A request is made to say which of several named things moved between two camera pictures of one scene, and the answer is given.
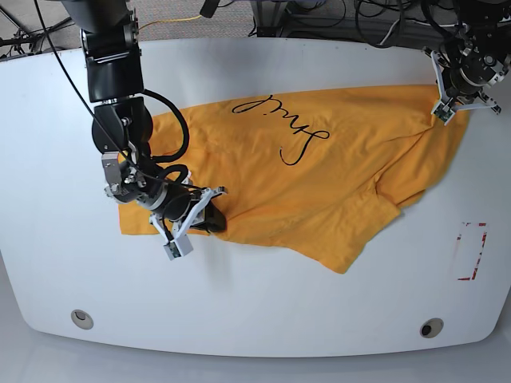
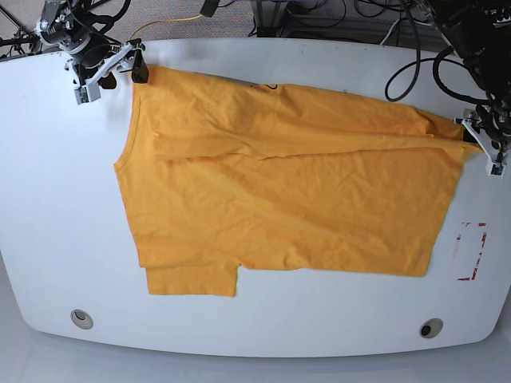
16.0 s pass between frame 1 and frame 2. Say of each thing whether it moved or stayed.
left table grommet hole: stayed
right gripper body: moved
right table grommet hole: stayed
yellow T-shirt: moved
